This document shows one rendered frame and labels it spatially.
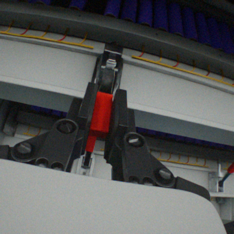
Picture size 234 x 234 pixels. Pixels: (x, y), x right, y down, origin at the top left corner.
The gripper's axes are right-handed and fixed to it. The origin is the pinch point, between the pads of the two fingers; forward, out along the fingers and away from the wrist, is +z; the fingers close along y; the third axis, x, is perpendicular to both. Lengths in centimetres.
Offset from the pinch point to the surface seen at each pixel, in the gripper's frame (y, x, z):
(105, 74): -0.3, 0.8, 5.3
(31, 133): -10.8, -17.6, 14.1
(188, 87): 9.0, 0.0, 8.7
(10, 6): -11.6, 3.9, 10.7
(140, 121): 4.6, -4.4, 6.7
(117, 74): 0.8, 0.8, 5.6
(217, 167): 26.4, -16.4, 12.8
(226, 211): 44, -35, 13
